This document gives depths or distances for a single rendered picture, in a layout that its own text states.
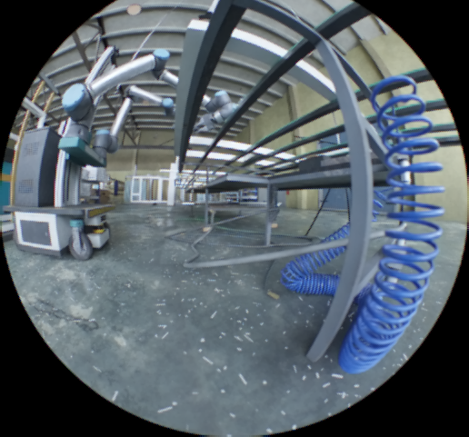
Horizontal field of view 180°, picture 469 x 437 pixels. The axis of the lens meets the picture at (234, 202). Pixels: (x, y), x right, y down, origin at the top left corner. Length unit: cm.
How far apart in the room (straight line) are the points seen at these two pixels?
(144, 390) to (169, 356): 13
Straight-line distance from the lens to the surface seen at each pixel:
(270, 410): 40
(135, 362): 47
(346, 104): 32
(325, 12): 892
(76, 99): 97
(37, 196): 124
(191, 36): 55
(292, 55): 54
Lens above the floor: 39
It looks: 1 degrees down
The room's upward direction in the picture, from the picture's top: 2 degrees clockwise
